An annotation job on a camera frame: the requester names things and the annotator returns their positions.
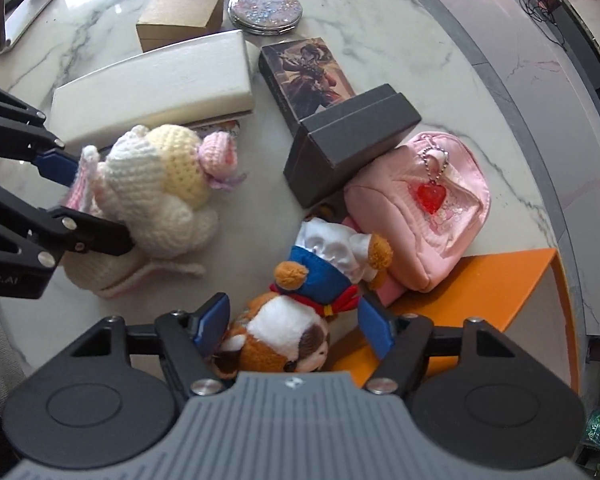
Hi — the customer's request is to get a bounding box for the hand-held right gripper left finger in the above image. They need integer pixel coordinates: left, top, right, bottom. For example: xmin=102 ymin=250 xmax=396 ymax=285
xmin=65 ymin=292 xmax=238 ymax=397

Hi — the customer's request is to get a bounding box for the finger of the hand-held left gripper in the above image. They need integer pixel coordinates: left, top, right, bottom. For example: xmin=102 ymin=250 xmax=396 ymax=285
xmin=0 ymin=77 xmax=88 ymax=181
xmin=0 ymin=172 xmax=137 ymax=267

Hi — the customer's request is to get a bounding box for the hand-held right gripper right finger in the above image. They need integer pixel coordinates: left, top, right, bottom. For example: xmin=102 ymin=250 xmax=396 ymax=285
xmin=357 ymin=294 xmax=526 ymax=397

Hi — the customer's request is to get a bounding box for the brown plush dog sailor outfit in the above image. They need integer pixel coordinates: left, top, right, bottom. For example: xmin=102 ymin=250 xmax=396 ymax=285
xmin=212 ymin=217 xmax=396 ymax=378

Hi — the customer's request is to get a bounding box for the cream crochet doll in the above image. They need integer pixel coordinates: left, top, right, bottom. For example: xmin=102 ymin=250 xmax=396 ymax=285
xmin=60 ymin=124 xmax=248 ymax=301

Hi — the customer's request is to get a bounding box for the orange box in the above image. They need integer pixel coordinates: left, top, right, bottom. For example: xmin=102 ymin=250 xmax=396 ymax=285
xmin=325 ymin=248 xmax=581 ymax=396

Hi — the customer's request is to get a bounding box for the brown square box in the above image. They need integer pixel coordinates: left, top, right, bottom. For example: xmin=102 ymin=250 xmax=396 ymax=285
xmin=136 ymin=0 xmax=227 ymax=53

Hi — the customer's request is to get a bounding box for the marble desktop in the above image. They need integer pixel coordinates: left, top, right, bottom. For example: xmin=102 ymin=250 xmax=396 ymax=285
xmin=0 ymin=0 xmax=567 ymax=378

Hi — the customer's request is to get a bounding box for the pink pouch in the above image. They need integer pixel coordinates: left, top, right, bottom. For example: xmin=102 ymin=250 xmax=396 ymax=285
xmin=343 ymin=131 xmax=492 ymax=293

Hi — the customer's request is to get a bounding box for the white foam block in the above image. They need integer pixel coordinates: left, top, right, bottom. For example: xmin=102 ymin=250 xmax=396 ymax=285
xmin=50 ymin=30 xmax=256 ymax=148

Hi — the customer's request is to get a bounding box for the red heart charm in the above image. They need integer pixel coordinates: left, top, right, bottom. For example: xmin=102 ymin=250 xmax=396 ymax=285
xmin=416 ymin=182 xmax=448 ymax=213

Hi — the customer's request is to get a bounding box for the white phone stand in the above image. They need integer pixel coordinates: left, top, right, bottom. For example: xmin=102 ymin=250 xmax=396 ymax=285
xmin=0 ymin=0 xmax=60 ymax=56

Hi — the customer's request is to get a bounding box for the printed booklet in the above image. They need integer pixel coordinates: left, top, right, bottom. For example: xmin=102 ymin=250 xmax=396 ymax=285
xmin=185 ymin=118 xmax=243 ymax=137

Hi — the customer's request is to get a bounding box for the dark grey box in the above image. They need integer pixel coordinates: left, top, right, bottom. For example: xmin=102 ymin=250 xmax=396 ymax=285
xmin=283 ymin=84 xmax=422 ymax=209

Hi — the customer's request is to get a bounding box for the printed card box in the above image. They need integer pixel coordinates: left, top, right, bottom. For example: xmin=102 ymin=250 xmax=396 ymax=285
xmin=258 ymin=37 xmax=356 ymax=136

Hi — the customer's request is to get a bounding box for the glitter compact mirror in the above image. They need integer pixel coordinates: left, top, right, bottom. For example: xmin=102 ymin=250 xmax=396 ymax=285
xmin=227 ymin=0 xmax=303 ymax=36

